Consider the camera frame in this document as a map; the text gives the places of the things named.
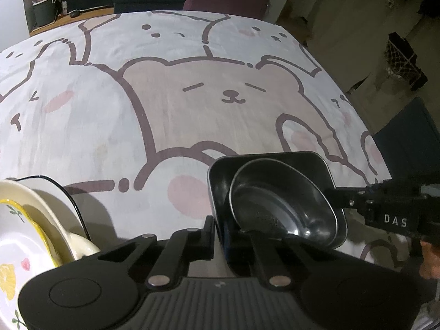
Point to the grey bin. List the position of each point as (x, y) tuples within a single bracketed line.
[(44, 12)]

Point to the person's right hand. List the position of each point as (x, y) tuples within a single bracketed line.
[(430, 259)]

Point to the black net basket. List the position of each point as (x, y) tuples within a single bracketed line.
[(402, 62)]

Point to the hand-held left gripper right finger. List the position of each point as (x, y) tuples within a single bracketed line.
[(263, 257)]

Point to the bear printed tablecloth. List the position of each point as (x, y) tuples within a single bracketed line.
[(206, 117)]

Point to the white plate with yellow rim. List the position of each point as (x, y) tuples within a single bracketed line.
[(13, 244)]

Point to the small round steel cup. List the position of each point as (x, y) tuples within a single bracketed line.
[(275, 206)]

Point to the wooden low cabinet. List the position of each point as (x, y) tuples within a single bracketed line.
[(62, 24)]

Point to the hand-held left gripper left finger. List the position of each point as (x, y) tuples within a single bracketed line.
[(202, 244)]

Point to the white bowl with dark rim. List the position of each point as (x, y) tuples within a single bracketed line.
[(58, 189)]

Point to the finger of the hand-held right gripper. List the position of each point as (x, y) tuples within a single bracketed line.
[(345, 197)]

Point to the square steel container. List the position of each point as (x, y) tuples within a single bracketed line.
[(220, 185)]

